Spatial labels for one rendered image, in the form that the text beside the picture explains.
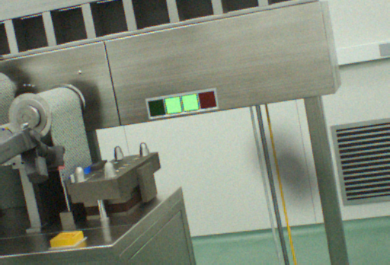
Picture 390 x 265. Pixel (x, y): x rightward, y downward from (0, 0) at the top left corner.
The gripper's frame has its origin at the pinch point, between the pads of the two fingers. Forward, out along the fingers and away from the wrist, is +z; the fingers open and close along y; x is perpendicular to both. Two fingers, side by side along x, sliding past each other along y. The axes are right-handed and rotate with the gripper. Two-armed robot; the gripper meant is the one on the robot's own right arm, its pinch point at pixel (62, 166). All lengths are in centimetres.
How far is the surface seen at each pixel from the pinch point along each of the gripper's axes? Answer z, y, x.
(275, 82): 21, 65, 26
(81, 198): -0.3, 7.2, -11.4
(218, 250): 266, -31, 28
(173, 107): 21.3, 29.7, 23.2
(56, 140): -4.4, 0.3, 7.0
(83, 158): 14.1, 0.2, 6.9
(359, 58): 225, 76, 128
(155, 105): 20.3, 23.4, 24.7
